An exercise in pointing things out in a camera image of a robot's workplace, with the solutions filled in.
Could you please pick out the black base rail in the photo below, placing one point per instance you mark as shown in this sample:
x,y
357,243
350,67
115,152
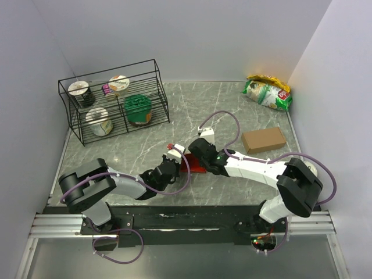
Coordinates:
x,y
179,225

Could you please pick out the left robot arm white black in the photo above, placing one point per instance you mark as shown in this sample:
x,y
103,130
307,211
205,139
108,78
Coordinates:
x,y
85,188

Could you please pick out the yellow chips bag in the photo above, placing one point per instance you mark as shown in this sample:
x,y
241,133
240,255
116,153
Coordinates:
x,y
274,81

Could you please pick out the white cup lower shelf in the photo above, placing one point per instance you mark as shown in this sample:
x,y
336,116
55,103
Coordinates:
x,y
99,121

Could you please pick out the aluminium frame rail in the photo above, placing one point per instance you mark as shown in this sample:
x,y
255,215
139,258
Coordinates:
x,y
310,249

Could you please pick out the brown cardboard box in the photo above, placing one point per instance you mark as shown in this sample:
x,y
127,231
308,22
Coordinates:
x,y
264,140

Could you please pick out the black wire rack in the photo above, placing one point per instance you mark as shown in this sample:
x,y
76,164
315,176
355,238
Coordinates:
x,y
144,78

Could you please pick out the green chips bag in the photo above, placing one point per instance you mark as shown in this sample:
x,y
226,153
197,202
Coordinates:
x,y
268,95

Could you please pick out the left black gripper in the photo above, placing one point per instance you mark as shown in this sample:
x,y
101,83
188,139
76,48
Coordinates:
x,y
178,165

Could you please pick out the small purple white cup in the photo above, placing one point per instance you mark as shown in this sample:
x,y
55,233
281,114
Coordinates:
x,y
106,89

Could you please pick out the green lidded jar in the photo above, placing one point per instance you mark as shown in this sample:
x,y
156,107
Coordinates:
x,y
138,109

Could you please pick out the red paper box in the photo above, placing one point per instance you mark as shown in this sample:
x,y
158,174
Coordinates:
x,y
194,164

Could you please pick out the white yogurt cup orange label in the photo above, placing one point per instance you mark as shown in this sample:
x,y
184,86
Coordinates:
x,y
119,84

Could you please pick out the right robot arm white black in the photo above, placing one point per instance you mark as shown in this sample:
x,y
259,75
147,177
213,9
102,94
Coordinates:
x,y
298,187

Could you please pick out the foil lid dark cup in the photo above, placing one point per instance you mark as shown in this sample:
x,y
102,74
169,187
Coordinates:
x,y
81,94

